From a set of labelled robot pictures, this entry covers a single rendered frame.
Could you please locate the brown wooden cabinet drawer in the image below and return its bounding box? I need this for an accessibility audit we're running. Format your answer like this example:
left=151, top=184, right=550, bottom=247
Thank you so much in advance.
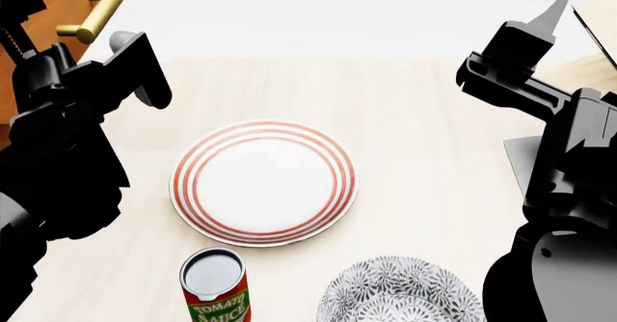
left=18, top=0, right=124, bottom=65

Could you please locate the brown wooden cabinet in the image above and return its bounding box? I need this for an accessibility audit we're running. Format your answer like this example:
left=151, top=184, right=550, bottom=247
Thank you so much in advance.
left=0, top=53, right=23, bottom=149

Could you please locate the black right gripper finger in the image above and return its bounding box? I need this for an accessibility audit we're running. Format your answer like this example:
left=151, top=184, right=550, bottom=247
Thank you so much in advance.
left=480, top=0, right=573, bottom=76

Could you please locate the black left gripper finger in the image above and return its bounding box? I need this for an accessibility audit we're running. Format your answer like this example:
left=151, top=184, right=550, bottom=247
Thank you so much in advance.
left=0, top=0, right=47, bottom=64
left=102, top=30, right=174, bottom=111

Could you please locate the tomato sauce can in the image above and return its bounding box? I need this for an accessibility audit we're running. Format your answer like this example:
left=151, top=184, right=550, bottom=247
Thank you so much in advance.
left=178, top=246, right=251, bottom=322

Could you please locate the white plate with red rings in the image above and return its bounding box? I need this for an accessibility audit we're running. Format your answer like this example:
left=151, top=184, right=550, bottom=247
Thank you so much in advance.
left=169, top=120, right=361, bottom=248

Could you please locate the grey floral patterned bowl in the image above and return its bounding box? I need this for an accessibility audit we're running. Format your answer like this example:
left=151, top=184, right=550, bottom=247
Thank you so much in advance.
left=315, top=255, right=485, bottom=322

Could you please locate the brass drawer handle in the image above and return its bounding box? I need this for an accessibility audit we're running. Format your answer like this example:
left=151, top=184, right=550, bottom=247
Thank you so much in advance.
left=55, top=0, right=128, bottom=44

